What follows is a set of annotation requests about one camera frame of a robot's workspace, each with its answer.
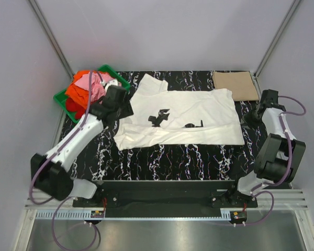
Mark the slotted cable duct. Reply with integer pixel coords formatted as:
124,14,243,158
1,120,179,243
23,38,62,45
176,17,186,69
36,210,105,221

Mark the red t shirt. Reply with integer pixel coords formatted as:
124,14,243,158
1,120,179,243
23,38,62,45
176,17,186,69
65,98,85,120

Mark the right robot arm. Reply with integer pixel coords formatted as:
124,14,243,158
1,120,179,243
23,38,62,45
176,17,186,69
227,89,307,207

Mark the folded beige t shirt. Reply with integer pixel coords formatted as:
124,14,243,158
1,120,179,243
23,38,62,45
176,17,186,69
212,71,259,101

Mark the green plastic bin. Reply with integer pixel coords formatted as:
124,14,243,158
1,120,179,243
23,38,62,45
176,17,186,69
53,64,130,123

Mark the white printed t shirt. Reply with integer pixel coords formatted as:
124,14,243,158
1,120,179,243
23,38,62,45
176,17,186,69
114,74,244,150

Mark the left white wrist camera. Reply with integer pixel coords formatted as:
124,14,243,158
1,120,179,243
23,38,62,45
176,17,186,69
102,79,120,91

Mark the pink t shirt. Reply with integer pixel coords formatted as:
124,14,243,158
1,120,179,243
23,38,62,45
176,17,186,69
87,72,113,102

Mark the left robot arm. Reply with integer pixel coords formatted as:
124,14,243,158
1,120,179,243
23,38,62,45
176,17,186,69
29,85,133,207

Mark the orange t shirt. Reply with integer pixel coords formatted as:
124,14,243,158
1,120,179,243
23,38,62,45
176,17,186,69
65,70,90,109

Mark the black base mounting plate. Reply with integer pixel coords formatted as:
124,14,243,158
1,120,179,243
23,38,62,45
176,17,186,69
73,180,258,220

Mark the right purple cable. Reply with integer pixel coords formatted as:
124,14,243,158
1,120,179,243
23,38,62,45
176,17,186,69
247,95,307,227

